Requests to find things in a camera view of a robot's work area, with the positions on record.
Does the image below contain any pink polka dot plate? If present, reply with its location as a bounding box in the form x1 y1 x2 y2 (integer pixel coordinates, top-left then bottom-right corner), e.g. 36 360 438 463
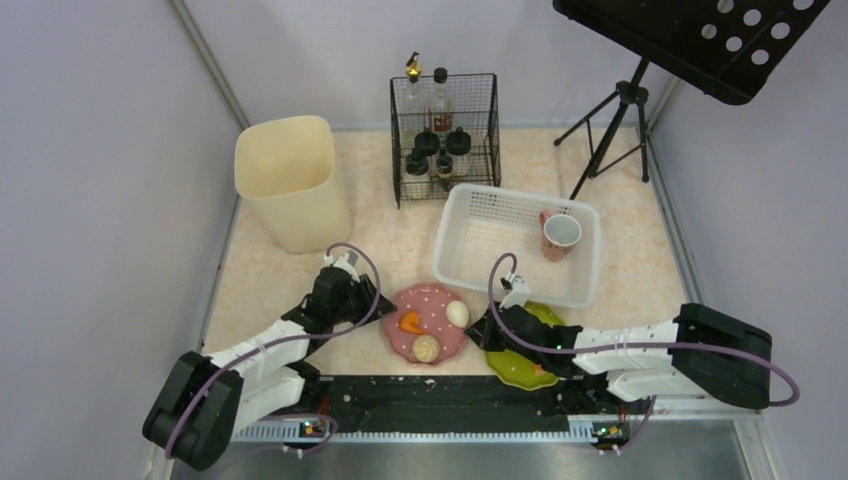
380 282 468 365

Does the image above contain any green polka dot plate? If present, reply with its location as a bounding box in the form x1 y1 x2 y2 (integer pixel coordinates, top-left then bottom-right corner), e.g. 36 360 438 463
484 302 566 391

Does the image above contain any white perforated plastic basket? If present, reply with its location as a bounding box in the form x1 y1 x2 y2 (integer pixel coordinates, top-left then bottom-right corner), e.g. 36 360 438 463
433 184 602 309

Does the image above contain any pink floral mug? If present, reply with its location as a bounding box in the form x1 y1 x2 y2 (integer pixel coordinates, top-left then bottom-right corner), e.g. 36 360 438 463
539 210 583 262

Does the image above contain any small black pepper grinder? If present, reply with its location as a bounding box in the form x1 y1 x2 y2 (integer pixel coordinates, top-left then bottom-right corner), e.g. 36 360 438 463
436 150 454 191

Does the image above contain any glass jar black lid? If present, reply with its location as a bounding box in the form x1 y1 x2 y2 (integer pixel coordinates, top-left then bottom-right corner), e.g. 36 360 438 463
446 127 471 177
414 128 441 157

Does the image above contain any glass jar black lid front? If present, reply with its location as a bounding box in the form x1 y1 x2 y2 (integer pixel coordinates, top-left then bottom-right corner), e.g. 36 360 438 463
446 127 471 177

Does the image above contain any black wire rack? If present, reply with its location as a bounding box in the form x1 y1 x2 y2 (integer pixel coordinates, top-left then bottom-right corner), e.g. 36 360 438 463
389 72 502 206

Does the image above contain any clear bottle gold spout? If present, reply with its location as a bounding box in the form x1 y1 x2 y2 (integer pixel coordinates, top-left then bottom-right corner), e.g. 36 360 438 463
401 51 426 138

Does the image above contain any sauce bottle red label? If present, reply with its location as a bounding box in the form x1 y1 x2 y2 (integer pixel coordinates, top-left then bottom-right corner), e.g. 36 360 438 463
428 67 454 141

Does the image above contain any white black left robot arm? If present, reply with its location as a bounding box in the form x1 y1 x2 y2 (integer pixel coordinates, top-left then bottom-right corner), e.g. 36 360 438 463
142 266 397 471

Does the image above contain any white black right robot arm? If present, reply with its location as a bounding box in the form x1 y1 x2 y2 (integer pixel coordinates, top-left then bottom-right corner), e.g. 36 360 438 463
465 303 772 410

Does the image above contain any white egg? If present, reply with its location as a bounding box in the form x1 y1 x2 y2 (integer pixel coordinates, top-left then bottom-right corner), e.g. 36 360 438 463
445 300 470 329

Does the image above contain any beige steamed bun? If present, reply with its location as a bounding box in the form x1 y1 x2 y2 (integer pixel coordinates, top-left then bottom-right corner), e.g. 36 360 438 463
411 335 442 364

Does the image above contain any beige plastic waste bin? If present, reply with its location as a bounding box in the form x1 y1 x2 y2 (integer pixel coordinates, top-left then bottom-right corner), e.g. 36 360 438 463
234 115 353 254

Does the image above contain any black music stand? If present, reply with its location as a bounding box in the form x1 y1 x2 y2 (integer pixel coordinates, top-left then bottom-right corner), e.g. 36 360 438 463
552 0 833 184

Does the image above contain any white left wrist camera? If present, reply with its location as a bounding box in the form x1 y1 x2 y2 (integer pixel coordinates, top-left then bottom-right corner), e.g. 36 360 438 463
324 249 359 282

